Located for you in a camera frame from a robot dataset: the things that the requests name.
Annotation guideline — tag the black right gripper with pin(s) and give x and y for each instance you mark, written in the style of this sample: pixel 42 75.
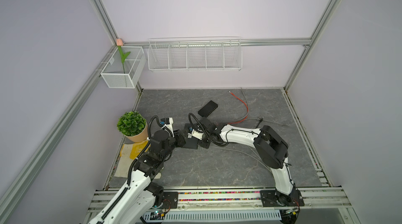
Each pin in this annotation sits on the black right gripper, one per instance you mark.
pixel 204 145

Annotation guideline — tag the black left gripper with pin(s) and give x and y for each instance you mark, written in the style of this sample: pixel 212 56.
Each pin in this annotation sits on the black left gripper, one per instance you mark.
pixel 179 138

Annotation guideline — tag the small ribbed black switch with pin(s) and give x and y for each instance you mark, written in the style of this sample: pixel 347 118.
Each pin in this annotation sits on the small ribbed black switch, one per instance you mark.
pixel 207 109

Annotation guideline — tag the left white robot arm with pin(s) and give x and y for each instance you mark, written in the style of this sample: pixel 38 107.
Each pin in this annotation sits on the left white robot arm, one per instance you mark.
pixel 138 180

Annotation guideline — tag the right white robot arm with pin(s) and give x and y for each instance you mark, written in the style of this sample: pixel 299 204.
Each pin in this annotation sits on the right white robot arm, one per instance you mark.
pixel 270 146

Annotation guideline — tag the beige plant pot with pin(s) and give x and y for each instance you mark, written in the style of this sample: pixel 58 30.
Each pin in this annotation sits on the beige plant pot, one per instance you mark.
pixel 140 137

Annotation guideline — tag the yellow white work glove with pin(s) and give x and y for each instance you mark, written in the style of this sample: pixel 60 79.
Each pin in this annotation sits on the yellow white work glove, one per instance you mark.
pixel 127 154

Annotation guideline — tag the green artificial plant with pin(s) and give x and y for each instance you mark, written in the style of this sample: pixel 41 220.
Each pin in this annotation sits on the green artificial plant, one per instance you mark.
pixel 131 123

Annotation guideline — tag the white mesh square basket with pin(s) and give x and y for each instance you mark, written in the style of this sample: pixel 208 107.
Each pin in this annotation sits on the white mesh square basket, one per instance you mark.
pixel 113 74

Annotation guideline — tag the pink artificial tulip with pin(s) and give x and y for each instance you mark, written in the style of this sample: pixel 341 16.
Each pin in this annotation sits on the pink artificial tulip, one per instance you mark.
pixel 123 55

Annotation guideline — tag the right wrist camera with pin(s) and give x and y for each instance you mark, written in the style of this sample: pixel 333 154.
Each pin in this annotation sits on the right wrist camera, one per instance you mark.
pixel 195 134

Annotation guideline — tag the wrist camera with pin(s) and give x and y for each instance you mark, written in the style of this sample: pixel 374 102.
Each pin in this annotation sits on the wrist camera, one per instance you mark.
pixel 195 134
pixel 167 125

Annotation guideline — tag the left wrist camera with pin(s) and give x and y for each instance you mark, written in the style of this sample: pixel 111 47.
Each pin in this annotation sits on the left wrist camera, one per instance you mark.
pixel 167 125

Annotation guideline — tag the white wire long basket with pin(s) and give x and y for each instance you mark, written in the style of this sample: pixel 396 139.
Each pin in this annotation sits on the white wire long basket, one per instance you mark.
pixel 195 54

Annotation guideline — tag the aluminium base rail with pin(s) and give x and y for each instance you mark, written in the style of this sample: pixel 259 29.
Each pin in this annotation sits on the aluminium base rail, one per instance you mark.
pixel 215 205

